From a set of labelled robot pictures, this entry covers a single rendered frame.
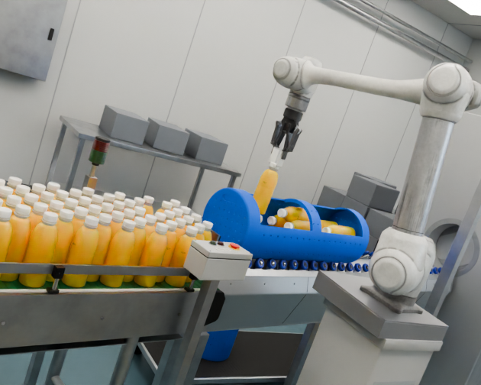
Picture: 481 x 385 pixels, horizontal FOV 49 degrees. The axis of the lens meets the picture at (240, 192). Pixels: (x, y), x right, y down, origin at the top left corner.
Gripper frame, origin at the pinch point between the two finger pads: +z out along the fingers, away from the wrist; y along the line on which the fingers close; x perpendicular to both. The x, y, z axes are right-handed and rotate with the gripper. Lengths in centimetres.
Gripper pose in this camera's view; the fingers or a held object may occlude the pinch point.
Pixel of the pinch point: (277, 157)
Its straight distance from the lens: 216.0
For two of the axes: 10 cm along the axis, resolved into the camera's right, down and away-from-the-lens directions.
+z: -3.3, 9.3, 1.7
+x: -7.1, -1.2, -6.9
